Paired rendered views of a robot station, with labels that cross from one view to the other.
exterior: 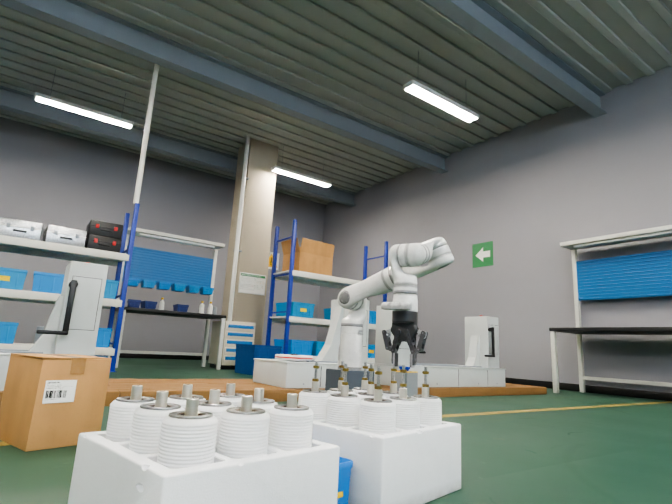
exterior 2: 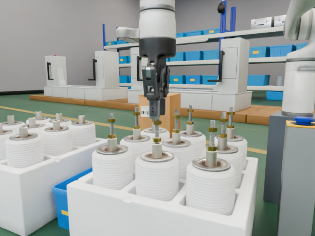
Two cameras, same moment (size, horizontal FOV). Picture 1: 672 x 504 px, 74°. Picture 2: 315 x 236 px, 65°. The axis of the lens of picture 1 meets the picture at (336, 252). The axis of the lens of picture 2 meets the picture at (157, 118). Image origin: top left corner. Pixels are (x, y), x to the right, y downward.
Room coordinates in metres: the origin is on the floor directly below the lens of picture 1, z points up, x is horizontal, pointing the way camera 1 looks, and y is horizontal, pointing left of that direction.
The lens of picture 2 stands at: (1.16, -0.70, 0.42)
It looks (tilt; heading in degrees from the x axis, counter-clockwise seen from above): 9 degrees down; 72
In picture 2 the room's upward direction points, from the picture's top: straight up
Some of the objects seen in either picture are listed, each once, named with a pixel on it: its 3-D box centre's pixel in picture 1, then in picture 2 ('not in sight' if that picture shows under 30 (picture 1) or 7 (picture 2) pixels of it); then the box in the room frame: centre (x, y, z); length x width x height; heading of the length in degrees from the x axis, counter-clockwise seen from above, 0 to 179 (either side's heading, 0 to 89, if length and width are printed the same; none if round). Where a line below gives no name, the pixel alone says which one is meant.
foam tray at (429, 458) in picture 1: (368, 451); (175, 200); (1.40, -0.13, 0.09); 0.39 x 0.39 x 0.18; 47
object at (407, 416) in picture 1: (402, 433); (157, 195); (1.32, -0.21, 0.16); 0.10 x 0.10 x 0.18
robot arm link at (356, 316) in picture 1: (353, 308); (304, 38); (1.85, -0.08, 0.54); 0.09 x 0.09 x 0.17; 49
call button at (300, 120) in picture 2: not in sight; (303, 121); (1.67, -0.27, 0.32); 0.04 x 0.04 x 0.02
